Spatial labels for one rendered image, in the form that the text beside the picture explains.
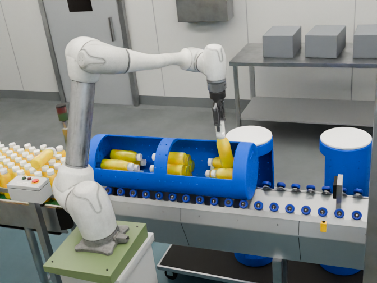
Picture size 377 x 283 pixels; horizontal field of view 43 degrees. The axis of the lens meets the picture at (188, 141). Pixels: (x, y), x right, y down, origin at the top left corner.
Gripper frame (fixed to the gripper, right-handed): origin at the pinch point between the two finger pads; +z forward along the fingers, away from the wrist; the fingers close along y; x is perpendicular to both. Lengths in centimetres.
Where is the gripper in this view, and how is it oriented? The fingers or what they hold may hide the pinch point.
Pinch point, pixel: (220, 129)
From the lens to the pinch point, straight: 233.4
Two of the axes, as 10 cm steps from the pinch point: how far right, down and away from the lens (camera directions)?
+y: 3.3, -4.4, 8.4
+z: 1.0, 9.0, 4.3
